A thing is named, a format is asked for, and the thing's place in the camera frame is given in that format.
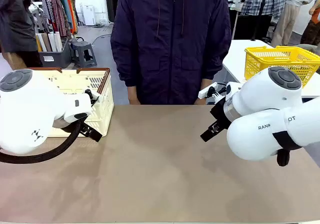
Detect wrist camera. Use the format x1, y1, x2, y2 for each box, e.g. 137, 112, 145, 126
198, 82, 232, 101
84, 89, 101, 107

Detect white floor appliance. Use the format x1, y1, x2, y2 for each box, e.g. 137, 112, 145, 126
82, 5, 96, 27

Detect white side table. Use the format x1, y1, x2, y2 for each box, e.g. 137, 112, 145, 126
221, 40, 320, 99

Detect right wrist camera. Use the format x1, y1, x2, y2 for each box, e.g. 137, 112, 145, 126
198, 82, 232, 101

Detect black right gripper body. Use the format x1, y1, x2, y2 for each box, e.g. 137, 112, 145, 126
209, 100, 230, 132

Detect brown paper roll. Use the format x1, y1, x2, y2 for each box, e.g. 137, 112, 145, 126
40, 33, 52, 53

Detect person in beige trousers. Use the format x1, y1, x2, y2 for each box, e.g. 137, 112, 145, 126
271, 0, 318, 47

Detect grey plastic stool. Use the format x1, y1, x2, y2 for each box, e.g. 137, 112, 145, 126
70, 41, 98, 68

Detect grey storage bin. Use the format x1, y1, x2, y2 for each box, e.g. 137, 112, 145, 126
36, 37, 74, 69

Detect white paper roll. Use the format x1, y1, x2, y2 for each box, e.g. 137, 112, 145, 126
48, 32, 63, 53

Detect person's right hand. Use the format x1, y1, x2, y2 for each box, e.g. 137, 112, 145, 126
128, 86, 141, 106

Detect black tripod pole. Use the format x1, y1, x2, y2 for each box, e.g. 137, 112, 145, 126
250, 0, 271, 42

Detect yellow plastic basket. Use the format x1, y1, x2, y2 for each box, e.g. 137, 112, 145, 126
244, 46, 320, 88

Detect person in black jacket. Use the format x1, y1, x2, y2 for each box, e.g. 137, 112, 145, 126
0, 0, 39, 71

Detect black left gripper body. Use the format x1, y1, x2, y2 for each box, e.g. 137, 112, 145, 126
79, 122, 94, 136

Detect cream folding basket brown rim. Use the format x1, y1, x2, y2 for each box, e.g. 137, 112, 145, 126
31, 68, 115, 138

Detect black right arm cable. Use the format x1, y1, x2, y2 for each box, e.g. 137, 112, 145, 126
271, 131, 305, 167

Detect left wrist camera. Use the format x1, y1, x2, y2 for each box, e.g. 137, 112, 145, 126
84, 89, 101, 107

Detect red plaid hanging garment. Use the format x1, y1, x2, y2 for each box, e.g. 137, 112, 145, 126
40, 0, 69, 38

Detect orange hanging garment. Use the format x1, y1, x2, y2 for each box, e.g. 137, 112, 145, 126
65, 0, 79, 35

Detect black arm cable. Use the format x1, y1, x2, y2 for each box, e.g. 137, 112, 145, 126
0, 118, 89, 164
271, 131, 305, 167

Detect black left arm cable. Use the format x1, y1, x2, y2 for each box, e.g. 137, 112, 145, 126
0, 118, 89, 164

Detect person in navy jacket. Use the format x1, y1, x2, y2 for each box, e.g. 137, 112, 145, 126
110, 0, 232, 106

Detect person in orange top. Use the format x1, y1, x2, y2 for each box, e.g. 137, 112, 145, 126
299, 1, 320, 46

